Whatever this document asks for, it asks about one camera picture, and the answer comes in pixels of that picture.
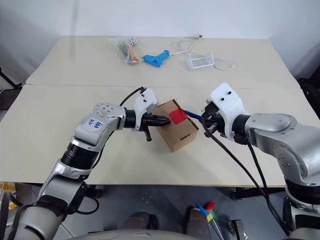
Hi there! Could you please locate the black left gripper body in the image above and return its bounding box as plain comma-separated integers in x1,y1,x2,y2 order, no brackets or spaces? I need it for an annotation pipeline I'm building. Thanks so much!
139,113,155,143

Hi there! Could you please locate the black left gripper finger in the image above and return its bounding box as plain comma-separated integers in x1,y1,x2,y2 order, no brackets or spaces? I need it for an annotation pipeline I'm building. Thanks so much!
150,120,173,127
150,115,172,122

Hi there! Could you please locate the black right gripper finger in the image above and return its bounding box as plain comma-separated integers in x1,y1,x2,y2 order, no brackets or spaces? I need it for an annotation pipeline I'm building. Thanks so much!
199,106,211,119
201,119,217,139

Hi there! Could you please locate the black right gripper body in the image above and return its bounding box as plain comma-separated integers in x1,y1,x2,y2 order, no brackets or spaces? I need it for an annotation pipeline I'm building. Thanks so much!
205,101,225,136

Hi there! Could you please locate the blue marker pen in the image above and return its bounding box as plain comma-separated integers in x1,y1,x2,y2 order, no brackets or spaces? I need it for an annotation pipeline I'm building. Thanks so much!
183,108,204,120

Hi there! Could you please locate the brown cardboard box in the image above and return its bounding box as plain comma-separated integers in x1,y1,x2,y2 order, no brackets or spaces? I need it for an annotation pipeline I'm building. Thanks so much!
151,99,201,153

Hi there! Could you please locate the blue glue gun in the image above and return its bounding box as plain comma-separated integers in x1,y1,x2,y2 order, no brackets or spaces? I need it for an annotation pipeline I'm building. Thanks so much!
141,49,171,69

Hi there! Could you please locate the bag of coloured sticks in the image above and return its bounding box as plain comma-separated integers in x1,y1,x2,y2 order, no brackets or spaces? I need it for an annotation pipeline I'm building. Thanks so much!
107,36,141,67

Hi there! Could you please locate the black table leg base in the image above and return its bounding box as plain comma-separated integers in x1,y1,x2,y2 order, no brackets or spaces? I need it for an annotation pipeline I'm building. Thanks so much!
81,184,101,199
230,187,287,201

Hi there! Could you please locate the colourful feather toy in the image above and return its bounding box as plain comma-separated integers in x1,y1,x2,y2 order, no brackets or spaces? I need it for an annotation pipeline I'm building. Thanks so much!
195,201,221,236

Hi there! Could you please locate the black bulky equipment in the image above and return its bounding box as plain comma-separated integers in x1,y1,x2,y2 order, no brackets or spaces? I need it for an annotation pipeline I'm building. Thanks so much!
296,77,320,111

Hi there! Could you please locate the brown metal block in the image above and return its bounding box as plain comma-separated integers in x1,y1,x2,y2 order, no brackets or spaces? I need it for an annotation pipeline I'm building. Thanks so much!
228,219,247,240

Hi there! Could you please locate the black tripod leg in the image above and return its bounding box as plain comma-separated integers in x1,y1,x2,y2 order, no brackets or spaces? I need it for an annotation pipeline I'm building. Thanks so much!
0,66,23,90

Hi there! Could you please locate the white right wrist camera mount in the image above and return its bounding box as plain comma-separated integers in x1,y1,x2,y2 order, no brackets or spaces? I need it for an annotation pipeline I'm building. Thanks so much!
205,82,250,140

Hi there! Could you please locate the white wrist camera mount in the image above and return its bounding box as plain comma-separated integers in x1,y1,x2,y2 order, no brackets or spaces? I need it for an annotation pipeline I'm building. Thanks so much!
133,87,159,132
205,82,250,140

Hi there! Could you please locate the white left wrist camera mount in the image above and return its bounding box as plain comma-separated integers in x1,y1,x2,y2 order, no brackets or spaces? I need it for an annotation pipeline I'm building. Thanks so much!
133,87,159,132

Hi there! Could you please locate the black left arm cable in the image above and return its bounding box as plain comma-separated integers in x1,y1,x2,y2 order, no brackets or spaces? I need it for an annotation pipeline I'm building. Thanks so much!
118,86,147,107

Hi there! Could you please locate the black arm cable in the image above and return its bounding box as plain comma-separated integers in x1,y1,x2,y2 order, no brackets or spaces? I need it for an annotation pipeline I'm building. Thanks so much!
202,124,291,236
118,86,147,107

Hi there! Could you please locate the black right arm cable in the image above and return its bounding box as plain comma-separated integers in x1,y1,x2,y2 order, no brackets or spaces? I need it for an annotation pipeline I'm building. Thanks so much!
202,124,291,236

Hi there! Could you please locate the white power cable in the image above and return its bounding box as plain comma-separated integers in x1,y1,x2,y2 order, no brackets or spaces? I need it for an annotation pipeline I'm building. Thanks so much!
169,36,237,72

